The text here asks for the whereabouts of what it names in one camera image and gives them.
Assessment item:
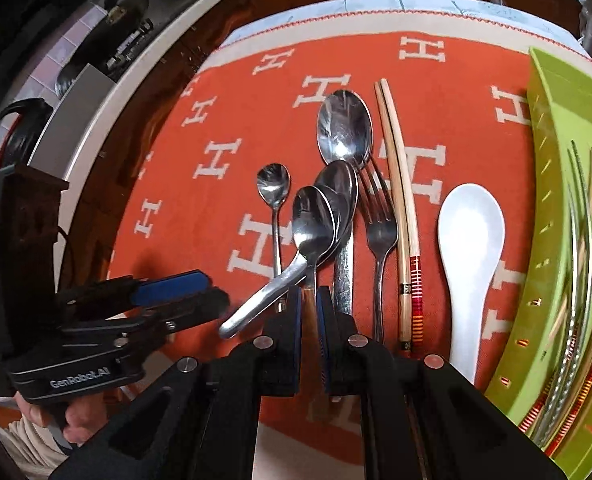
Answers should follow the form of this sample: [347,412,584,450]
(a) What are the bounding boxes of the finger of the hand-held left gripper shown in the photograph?
[56,270,211,318]
[58,287,231,356]

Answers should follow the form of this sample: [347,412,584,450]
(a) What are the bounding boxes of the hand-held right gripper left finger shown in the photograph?
[50,285,304,480]

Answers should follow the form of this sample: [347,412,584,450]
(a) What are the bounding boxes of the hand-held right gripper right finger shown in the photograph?
[317,285,567,480]

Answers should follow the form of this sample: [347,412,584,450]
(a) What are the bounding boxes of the bamboo chopstick dark print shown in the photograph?
[374,81,413,358]

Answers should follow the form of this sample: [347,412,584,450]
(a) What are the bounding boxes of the bamboo chopstick red bands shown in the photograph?
[541,240,592,456]
[381,79,424,358]

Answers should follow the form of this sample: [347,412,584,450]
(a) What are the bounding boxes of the steel spoon wooden handle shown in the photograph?
[292,186,337,361]

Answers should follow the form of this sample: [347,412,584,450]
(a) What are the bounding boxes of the steel fork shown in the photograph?
[351,152,401,343]

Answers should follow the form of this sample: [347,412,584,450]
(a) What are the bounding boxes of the small steel teaspoon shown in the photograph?
[257,162,291,311]

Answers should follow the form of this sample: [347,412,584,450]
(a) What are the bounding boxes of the steel spoon curved handle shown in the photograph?
[218,160,359,339]

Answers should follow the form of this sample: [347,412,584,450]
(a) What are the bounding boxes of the white ceramic spoon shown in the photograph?
[436,183,507,386]

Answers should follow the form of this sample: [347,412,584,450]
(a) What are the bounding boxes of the large steel spoon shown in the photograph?
[316,89,375,317]

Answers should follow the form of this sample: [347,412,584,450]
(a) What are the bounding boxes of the metal chopstick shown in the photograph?
[541,195,584,436]
[536,141,592,441]

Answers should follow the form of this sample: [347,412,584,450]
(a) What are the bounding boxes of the green plastic utensil tray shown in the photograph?
[483,46,592,480]

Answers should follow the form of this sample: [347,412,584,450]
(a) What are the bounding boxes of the person's left forearm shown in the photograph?
[0,417,71,480]

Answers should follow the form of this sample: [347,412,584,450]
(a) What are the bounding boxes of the person's left hand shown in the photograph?
[14,390,110,453]

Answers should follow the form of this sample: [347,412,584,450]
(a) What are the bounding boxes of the low steel splash panel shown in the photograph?
[28,62,116,171]

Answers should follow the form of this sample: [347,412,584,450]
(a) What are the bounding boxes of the orange printed blanket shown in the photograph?
[108,7,589,480]

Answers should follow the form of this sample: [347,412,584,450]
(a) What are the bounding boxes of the black gas stove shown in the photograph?
[100,17,157,71]

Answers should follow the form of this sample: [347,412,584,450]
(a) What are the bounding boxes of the black frying pan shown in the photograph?
[56,0,151,93]

